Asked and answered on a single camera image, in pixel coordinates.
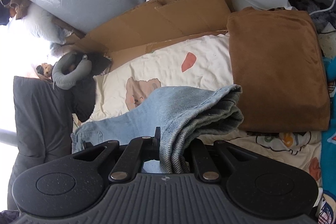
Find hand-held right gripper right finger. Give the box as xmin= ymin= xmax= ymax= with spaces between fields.
xmin=185 ymin=139 xmax=261 ymax=183

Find blue star pattern blanket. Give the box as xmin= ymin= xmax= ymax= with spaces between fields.
xmin=316 ymin=56 xmax=336 ymax=224

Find dark grey duvet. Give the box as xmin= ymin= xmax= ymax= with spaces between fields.
xmin=7 ymin=76 xmax=74 ymax=211

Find folded brown cloth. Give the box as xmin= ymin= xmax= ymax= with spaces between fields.
xmin=226 ymin=7 xmax=331 ymax=133

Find low cardboard sheet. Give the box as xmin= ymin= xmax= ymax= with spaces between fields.
xmin=54 ymin=0 xmax=235 ymax=71

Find grey pole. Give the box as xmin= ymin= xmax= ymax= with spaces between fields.
xmin=0 ymin=128 xmax=19 ymax=147

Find white pillow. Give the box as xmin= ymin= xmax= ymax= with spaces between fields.
xmin=8 ymin=5 xmax=69 ymax=45

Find black garment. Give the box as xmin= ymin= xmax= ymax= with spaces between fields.
xmin=71 ymin=52 xmax=112 ymax=122

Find cream bear print bed sheet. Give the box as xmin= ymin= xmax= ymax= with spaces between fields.
xmin=72 ymin=30 xmax=323 ymax=188

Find white cable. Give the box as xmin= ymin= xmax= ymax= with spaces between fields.
xmin=308 ymin=0 xmax=336 ymax=16

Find small teddy bear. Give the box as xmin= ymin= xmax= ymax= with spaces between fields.
xmin=35 ymin=63 xmax=53 ymax=80

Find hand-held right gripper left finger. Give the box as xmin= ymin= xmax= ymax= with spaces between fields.
xmin=71 ymin=126 xmax=161 ymax=183

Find grey fluffy rug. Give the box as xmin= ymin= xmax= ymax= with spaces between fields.
xmin=289 ymin=0 xmax=336 ymax=34

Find light blue jeans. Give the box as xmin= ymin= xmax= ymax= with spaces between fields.
xmin=70 ymin=84 xmax=244 ymax=174

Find grey neck pillow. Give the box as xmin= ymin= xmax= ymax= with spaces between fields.
xmin=51 ymin=52 xmax=92 ymax=89

